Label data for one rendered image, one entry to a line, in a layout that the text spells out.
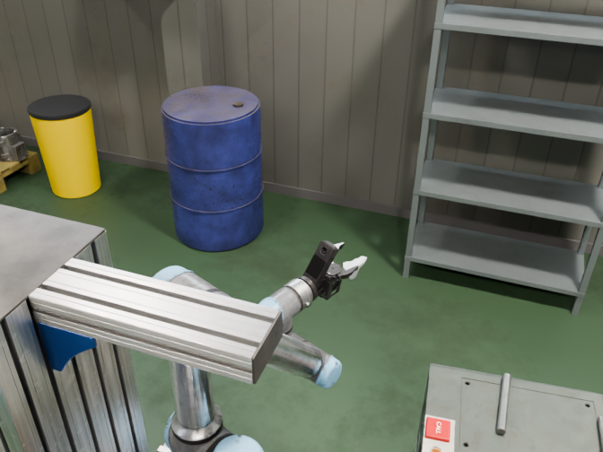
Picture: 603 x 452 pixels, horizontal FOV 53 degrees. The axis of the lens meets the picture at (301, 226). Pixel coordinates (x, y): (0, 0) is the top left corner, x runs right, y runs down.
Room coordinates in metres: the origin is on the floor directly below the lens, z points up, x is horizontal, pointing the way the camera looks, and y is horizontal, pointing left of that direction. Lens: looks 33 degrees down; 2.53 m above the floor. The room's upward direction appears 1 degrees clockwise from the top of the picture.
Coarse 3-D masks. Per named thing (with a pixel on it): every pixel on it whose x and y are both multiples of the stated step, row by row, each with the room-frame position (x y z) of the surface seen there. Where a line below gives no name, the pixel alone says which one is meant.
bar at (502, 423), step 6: (504, 378) 1.18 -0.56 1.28; (510, 378) 1.18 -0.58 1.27; (504, 384) 1.16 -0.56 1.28; (510, 384) 1.16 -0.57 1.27; (504, 390) 1.13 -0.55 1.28; (504, 396) 1.11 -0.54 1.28; (504, 402) 1.09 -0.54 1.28; (504, 408) 1.07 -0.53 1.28; (498, 414) 1.06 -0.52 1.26; (504, 414) 1.05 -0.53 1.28; (498, 420) 1.04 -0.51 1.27; (504, 420) 1.04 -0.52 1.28; (498, 426) 1.02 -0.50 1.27; (504, 426) 1.02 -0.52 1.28; (498, 432) 1.01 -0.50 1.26; (504, 432) 1.01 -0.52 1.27
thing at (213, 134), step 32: (192, 96) 3.97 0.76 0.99; (224, 96) 3.98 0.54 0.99; (256, 96) 4.02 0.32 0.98; (192, 128) 3.53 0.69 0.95; (224, 128) 3.55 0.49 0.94; (256, 128) 3.75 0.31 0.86; (192, 160) 3.54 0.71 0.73; (224, 160) 3.55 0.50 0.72; (256, 160) 3.74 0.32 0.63; (192, 192) 3.55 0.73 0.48; (224, 192) 3.55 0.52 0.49; (256, 192) 3.73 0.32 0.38; (192, 224) 3.56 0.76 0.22; (224, 224) 3.54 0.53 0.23; (256, 224) 3.71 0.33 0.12
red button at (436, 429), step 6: (426, 420) 1.05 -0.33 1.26; (432, 420) 1.04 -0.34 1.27; (438, 420) 1.04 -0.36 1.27; (444, 420) 1.04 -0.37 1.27; (426, 426) 1.02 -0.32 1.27; (432, 426) 1.02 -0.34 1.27; (438, 426) 1.02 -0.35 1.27; (444, 426) 1.02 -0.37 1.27; (426, 432) 1.00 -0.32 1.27; (432, 432) 1.00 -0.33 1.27; (438, 432) 1.00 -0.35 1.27; (444, 432) 1.00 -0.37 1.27; (426, 438) 0.99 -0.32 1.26; (432, 438) 0.99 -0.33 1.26; (438, 438) 0.99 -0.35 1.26; (444, 438) 0.99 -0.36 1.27
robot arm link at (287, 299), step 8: (288, 288) 1.16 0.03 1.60; (272, 296) 1.13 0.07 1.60; (280, 296) 1.13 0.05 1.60; (288, 296) 1.13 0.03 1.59; (296, 296) 1.14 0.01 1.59; (264, 304) 1.10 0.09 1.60; (272, 304) 1.10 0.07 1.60; (280, 304) 1.11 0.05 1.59; (288, 304) 1.11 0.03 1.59; (296, 304) 1.13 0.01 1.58; (288, 312) 1.10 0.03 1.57; (296, 312) 1.12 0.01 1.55; (288, 320) 1.10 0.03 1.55; (288, 328) 1.10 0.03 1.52
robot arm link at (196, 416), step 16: (160, 272) 0.95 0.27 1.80; (176, 272) 0.95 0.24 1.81; (192, 272) 0.97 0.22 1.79; (208, 288) 0.90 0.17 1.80; (176, 368) 0.89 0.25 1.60; (192, 368) 0.89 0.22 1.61; (176, 384) 0.89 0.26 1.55; (192, 384) 0.88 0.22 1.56; (208, 384) 0.91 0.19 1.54; (176, 400) 0.90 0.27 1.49; (192, 400) 0.88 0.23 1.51; (208, 400) 0.90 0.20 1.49; (176, 416) 0.92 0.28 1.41; (192, 416) 0.88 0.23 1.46; (208, 416) 0.90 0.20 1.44; (176, 432) 0.89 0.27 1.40; (192, 432) 0.88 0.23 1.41; (208, 432) 0.88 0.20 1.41; (224, 432) 0.91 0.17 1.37; (176, 448) 0.89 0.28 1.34; (192, 448) 0.87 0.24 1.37
